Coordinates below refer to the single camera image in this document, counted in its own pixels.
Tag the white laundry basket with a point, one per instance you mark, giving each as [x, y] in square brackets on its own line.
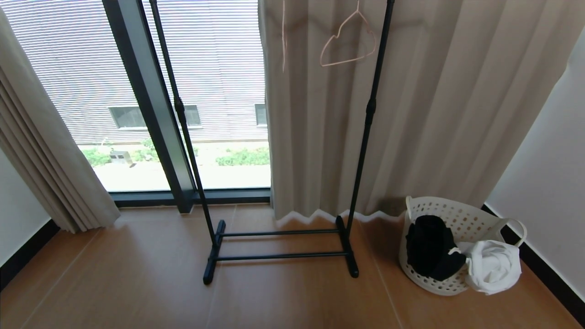
[461, 214]

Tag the pink clothes hanger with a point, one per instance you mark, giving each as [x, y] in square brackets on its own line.
[347, 61]
[284, 36]

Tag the white garment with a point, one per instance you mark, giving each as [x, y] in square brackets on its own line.
[493, 267]

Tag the black garment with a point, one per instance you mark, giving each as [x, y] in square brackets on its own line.
[429, 246]

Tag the beige curtain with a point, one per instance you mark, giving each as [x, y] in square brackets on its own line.
[50, 160]
[434, 114]

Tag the black clothes rack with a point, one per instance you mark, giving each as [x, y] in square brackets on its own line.
[365, 137]

